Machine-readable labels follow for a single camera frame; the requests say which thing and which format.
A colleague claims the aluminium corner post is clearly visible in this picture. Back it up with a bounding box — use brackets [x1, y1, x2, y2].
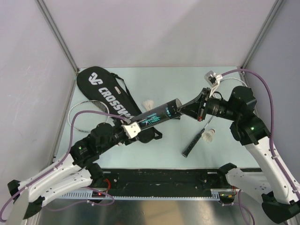
[239, 0, 286, 68]
[35, 0, 79, 75]

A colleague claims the left aluminium corner post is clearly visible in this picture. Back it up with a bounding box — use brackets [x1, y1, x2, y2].
[35, 0, 79, 75]

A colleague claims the white slotted cable duct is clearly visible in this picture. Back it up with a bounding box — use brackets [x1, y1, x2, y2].
[60, 189, 222, 200]

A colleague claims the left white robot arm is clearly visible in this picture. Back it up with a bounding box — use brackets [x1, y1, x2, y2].
[7, 123, 141, 220]

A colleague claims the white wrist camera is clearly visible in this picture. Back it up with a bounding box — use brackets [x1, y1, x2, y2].
[122, 122, 141, 139]
[204, 71, 223, 97]

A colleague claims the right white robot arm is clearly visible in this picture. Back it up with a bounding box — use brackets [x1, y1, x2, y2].
[178, 86, 300, 224]

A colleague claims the right aluminium corner post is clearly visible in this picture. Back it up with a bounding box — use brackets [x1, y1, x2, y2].
[239, 0, 286, 68]

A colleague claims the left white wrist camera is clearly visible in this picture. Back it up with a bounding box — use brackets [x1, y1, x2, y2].
[122, 122, 141, 139]

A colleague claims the black shuttlecock tube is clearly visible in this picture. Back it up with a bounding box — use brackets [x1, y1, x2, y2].
[131, 98, 182, 131]

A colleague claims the white shuttlecock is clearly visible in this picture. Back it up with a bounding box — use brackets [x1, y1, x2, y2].
[202, 129, 216, 143]
[142, 100, 154, 111]

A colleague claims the white badminton racket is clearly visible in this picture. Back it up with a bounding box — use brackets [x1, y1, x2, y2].
[181, 77, 248, 158]
[67, 100, 182, 130]

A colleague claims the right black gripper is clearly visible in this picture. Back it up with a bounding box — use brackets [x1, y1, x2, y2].
[178, 87, 240, 121]

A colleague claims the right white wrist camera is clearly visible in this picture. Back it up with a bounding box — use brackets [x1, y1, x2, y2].
[204, 71, 223, 97]

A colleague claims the black racket bag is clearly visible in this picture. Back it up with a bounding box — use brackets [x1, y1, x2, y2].
[76, 66, 163, 144]

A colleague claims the right white badminton racket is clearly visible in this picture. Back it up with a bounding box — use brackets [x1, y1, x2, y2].
[181, 77, 248, 158]

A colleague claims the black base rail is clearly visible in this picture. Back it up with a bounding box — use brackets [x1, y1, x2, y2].
[93, 169, 237, 198]

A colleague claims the left white badminton racket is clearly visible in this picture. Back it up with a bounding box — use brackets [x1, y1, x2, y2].
[67, 100, 182, 130]

